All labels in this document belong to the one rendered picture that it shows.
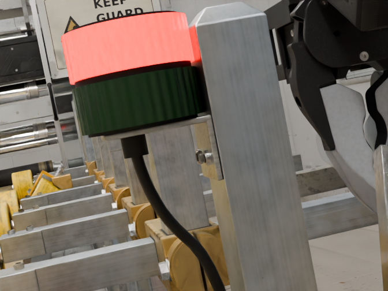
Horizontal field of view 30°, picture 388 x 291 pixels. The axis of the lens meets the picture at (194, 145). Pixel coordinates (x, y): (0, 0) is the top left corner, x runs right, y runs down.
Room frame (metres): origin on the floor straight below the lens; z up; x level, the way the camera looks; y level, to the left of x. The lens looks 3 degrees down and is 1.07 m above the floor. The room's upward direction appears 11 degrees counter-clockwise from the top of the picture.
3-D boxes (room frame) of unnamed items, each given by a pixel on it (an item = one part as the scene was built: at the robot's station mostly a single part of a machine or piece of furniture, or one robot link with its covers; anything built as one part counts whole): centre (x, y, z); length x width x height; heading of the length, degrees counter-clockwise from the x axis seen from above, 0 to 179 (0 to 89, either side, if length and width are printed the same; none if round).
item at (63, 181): (1.60, 0.33, 0.95); 0.10 x 0.04 x 0.10; 100
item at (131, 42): (0.35, 0.02, 1.10); 0.06 x 0.06 x 0.02
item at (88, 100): (0.35, 0.02, 1.08); 0.06 x 0.06 x 0.02
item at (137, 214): (0.87, 0.07, 0.95); 0.14 x 0.06 x 0.05; 10
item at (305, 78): (0.47, -0.09, 1.07); 0.05 x 0.02 x 0.09; 99
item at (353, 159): (0.49, -0.09, 1.02); 0.06 x 0.03 x 0.09; 9
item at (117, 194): (1.11, 0.11, 0.95); 0.14 x 0.06 x 0.05; 10
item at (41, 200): (1.38, 0.13, 0.95); 0.50 x 0.04 x 0.04; 100
